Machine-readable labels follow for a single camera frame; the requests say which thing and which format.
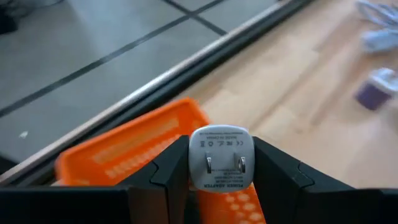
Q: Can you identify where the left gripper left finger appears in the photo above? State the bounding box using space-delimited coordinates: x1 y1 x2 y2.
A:
0 135 190 224

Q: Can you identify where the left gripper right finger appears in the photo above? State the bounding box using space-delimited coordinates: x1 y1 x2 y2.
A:
252 136 398 224

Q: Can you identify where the pink white USB charger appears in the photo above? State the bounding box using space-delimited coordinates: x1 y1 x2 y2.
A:
188 124 256 193

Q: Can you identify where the white power strip cable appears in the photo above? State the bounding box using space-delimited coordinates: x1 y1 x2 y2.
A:
356 0 398 54

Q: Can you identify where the orange plastic basket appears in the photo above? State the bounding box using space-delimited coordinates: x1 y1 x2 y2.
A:
54 97 267 224

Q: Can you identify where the purple white USB charger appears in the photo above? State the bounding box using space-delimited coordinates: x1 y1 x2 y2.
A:
354 67 398 111

